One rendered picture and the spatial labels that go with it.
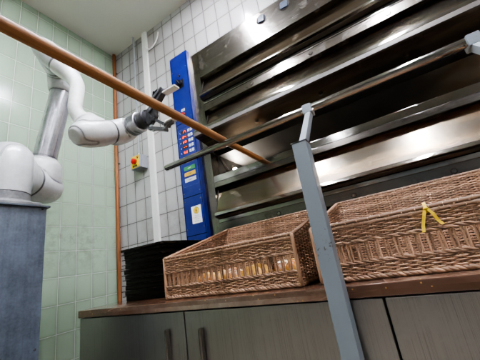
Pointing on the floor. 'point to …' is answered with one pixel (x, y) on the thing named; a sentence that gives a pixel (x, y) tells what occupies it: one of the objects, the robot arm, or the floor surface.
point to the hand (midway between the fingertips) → (176, 101)
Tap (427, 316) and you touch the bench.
